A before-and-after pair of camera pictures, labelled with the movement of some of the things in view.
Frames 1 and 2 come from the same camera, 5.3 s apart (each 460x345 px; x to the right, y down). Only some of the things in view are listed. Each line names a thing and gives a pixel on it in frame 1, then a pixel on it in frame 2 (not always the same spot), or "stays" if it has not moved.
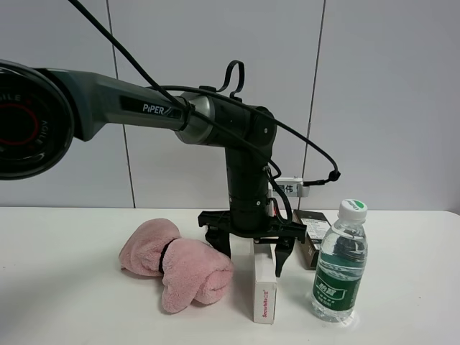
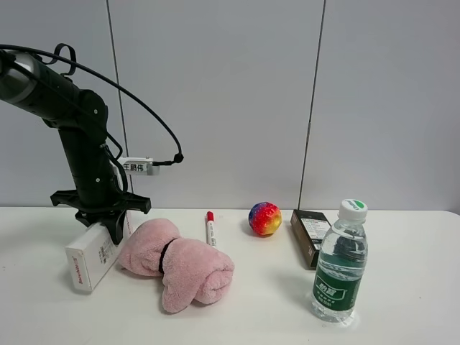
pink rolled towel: [193, 272] stays
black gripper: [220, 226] to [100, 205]
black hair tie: [162, 256] stays
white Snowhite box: [264, 282] to [92, 253]
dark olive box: [317, 223] stays
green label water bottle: [340, 264] stays
